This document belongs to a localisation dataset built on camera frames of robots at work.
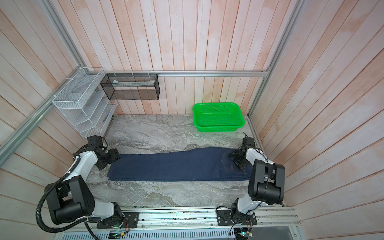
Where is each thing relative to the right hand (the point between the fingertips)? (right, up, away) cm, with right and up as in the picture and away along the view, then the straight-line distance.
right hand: (233, 159), depth 94 cm
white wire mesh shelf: (-82, +29, -15) cm, 88 cm away
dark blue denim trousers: (-17, -4, +1) cm, 17 cm away
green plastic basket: (-4, +29, +25) cm, 39 cm away
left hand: (-73, 0, -7) cm, 73 cm away
